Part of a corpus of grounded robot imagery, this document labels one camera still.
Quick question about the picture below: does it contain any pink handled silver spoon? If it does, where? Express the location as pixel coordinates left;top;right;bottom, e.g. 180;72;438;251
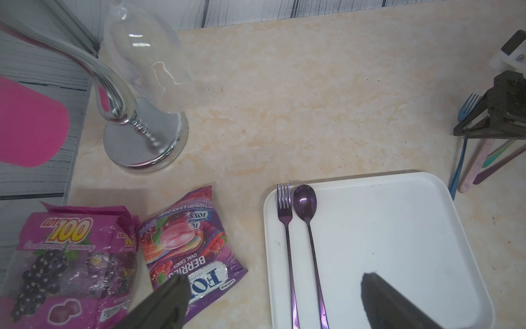
458;138;495;193

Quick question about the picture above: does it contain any chrome glass holder stand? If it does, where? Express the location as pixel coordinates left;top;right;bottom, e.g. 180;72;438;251
1;1;189;174

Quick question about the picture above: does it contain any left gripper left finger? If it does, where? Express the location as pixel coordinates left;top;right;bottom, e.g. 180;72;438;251
114;274;191;329

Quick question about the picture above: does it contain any white plastic tray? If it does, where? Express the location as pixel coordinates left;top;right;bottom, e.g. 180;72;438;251
263;172;495;328

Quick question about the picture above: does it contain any pink plastic wine glass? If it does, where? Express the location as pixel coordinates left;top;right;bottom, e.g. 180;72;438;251
1;77;70;168

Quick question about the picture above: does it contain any purple metal spoon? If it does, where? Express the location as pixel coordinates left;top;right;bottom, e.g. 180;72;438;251
293;185;330;329

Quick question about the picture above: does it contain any purple Fox's candy bag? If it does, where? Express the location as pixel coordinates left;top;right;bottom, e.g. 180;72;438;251
138;186;247;322

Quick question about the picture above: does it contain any pink Lot 100 gummy bag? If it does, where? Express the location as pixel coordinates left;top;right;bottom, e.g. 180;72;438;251
1;204;140;328

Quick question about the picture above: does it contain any dark handled purple spoon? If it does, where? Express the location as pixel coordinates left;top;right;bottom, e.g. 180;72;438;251
473;145;525;185

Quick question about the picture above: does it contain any clear wine glass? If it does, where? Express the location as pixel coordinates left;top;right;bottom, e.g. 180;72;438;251
104;1;196;113

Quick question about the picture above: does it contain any blue handled fork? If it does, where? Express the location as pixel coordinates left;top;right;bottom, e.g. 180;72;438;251
449;93;482;200

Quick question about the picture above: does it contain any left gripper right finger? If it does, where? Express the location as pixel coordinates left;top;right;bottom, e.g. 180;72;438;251
361;273;441;329

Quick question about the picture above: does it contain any purple metal fork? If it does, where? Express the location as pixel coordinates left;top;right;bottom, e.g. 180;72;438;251
277;184;300;329

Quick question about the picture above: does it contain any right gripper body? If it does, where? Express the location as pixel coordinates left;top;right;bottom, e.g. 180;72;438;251
453;71;525;140

